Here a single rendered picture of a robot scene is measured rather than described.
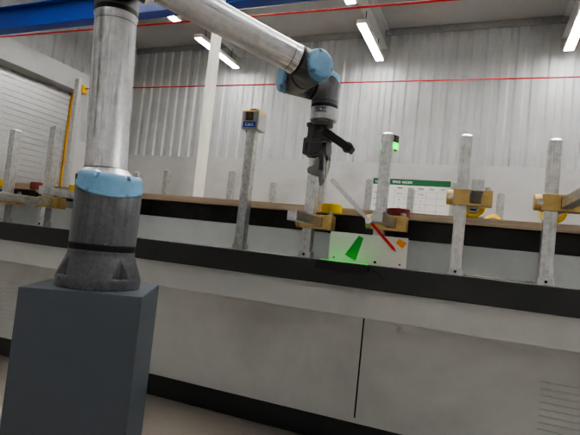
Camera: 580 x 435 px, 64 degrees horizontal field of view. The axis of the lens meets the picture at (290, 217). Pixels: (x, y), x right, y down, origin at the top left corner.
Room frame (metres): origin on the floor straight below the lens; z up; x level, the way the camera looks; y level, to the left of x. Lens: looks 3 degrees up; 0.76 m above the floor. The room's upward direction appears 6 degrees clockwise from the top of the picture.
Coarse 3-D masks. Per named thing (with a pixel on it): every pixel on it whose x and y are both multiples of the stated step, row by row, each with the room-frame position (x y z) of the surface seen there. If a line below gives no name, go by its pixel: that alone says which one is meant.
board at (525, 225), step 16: (144, 192) 2.10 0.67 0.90; (256, 208) 1.93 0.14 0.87; (272, 208) 1.88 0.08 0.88; (288, 208) 1.85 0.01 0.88; (320, 208) 1.80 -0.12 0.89; (352, 208) 1.76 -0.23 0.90; (480, 224) 1.60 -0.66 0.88; (496, 224) 1.58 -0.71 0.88; (512, 224) 1.56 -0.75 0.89; (528, 224) 1.54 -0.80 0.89; (560, 224) 1.51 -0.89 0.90
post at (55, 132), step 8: (56, 128) 2.06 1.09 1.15; (56, 136) 2.07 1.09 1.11; (48, 144) 2.07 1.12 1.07; (56, 144) 2.07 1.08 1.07; (48, 152) 2.07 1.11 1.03; (56, 152) 2.08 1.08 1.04; (48, 160) 2.07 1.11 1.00; (56, 160) 2.08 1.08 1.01; (48, 168) 2.06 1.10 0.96; (56, 168) 2.09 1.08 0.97; (48, 176) 2.06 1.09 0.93; (48, 184) 2.06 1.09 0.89; (40, 208) 2.07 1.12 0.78; (48, 208) 2.08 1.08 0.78; (40, 216) 2.07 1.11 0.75; (48, 216) 2.08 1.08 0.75
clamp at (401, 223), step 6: (396, 216) 1.51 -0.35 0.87; (396, 222) 1.51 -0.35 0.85; (402, 222) 1.50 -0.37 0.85; (366, 228) 1.56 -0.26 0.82; (372, 228) 1.53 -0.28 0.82; (378, 228) 1.53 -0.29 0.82; (384, 228) 1.52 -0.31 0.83; (390, 228) 1.51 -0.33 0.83; (396, 228) 1.51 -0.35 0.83; (402, 228) 1.50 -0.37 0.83
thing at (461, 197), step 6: (450, 192) 1.45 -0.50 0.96; (456, 192) 1.44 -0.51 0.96; (462, 192) 1.44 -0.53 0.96; (468, 192) 1.43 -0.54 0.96; (486, 192) 1.41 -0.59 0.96; (492, 192) 1.41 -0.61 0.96; (450, 198) 1.45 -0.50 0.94; (456, 198) 1.44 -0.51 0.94; (462, 198) 1.44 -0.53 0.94; (468, 198) 1.43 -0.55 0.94; (486, 198) 1.41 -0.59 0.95; (492, 198) 1.41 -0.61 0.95; (450, 204) 1.46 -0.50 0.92; (456, 204) 1.44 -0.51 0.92; (462, 204) 1.44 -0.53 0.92; (468, 204) 1.43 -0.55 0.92; (474, 204) 1.42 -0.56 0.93; (480, 204) 1.42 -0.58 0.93; (486, 204) 1.41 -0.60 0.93
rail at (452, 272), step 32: (0, 224) 2.12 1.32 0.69; (160, 256) 1.81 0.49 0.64; (192, 256) 1.76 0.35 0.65; (224, 256) 1.71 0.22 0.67; (256, 256) 1.66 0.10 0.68; (288, 256) 1.62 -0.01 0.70; (384, 288) 1.50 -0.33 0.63; (416, 288) 1.46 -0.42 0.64; (448, 288) 1.43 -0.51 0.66; (480, 288) 1.40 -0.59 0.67; (512, 288) 1.37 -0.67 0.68; (544, 288) 1.34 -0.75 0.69; (576, 288) 1.37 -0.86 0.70
